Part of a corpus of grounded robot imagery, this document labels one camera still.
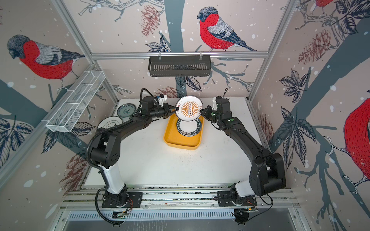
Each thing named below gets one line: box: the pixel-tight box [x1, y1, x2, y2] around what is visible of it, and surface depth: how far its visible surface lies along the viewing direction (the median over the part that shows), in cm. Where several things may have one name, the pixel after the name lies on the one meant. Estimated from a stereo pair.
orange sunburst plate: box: [175, 95, 204, 122], surface depth 87 cm
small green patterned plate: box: [116, 102, 136, 118], surface depth 116 cm
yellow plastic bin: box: [163, 113, 205, 151], surface depth 99 cm
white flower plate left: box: [97, 115, 123, 129], surface depth 109 cm
